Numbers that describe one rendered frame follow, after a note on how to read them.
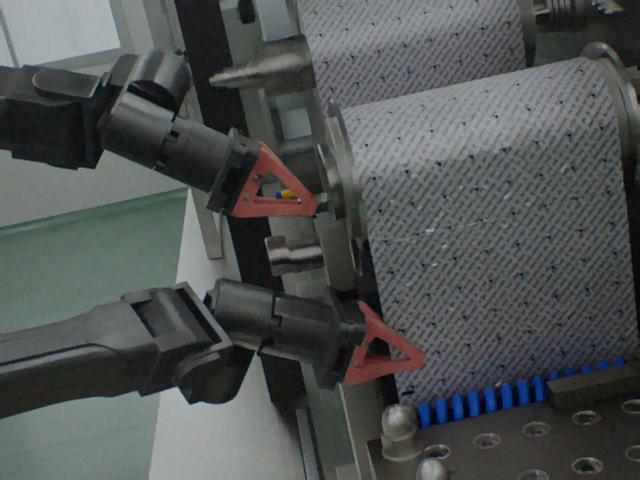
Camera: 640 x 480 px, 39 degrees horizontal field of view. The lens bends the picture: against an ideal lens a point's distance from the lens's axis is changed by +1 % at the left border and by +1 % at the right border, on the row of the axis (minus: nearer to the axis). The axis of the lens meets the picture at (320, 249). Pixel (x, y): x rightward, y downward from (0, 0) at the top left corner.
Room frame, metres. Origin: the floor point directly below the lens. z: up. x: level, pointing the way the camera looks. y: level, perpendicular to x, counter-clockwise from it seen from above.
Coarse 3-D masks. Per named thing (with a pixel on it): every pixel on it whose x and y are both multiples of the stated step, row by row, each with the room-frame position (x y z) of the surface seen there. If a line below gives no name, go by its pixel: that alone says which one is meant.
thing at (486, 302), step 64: (384, 256) 0.76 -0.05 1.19; (448, 256) 0.76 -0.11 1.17; (512, 256) 0.76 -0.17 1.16; (576, 256) 0.77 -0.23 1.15; (384, 320) 0.76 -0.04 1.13; (448, 320) 0.76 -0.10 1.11; (512, 320) 0.77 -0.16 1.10; (576, 320) 0.77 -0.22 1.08; (448, 384) 0.76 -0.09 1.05; (512, 384) 0.77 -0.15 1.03
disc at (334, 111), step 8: (328, 104) 0.85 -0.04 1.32; (336, 104) 0.81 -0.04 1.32; (336, 112) 0.80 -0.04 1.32; (336, 120) 0.80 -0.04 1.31; (344, 128) 0.78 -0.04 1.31; (344, 136) 0.77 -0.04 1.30; (344, 144) 0.77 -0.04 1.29; (352, 152) 0.76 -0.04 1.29; (352, 160) 0.76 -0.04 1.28; (352, 168) 0.75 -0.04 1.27; (352, 176) 0.75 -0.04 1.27; (352, 184) 0.76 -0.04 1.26; (360, 192) 0.75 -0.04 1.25; (360, 200) 0.75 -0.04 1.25; (360, 208) 0.75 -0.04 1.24; (360, 216) 0.75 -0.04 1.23; (360, 224) 0.76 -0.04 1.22; (360, 232) 0.78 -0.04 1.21; (360, 240) 0.79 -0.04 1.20; (368, 240) 0.77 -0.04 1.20; (360, 248) 0.81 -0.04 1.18
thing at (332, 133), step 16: (608, 80) 0.80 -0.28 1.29; (624, 112) 0.78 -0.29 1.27; (336, 128) 0.80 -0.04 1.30; (624, 128) 0.78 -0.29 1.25; (336, 144) 0.78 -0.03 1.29; (624, 144) 0.78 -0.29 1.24; (624, 160) 0.78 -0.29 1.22; (352, 192) 0.77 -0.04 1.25; (352, 208) 0.77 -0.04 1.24; (352, 224) 0.78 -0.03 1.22
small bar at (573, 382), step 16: (608, 368) 0.73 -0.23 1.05; (624, 368) 0.72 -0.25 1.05; (560, 384) 0.72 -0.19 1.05; (576, 384) 0.71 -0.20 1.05; (592, 384) 0.71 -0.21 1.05; (608, 384) 0.71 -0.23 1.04; (624, 384) 0.71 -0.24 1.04; (560, 400) 0.71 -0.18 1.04; (576, 400) 0.71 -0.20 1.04; (592, 400) 0.71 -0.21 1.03
